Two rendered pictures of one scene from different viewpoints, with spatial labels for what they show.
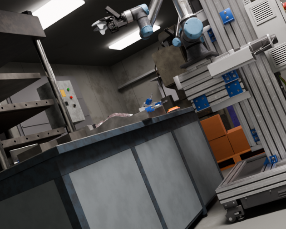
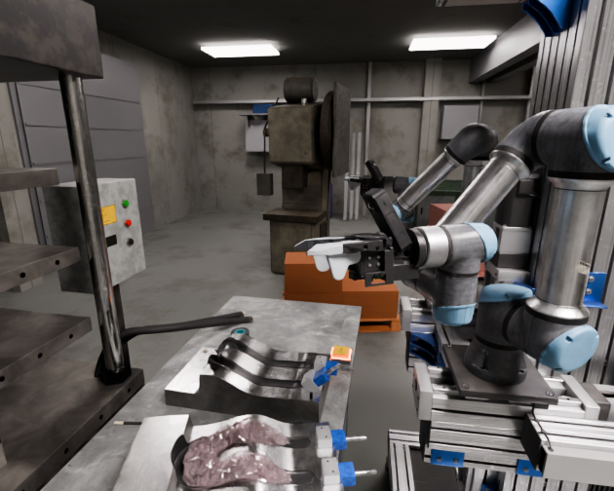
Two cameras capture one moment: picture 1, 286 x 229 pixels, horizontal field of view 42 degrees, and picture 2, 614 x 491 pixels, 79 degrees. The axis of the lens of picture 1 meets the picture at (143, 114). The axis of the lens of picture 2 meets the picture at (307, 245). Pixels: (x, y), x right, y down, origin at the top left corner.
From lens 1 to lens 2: 1.97 m
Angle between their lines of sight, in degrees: 25
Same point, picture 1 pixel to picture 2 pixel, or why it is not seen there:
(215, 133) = (329, 285)
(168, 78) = (278, 152)
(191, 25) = (577, 348)
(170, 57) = (292, 125)
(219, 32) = not seen: hidden behind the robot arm
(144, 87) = (226, 115)
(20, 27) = (16, 32)
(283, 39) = not seen: outside the picture
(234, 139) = (349, 300)
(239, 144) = not seen: hidden behind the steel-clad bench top
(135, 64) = (226, 82)
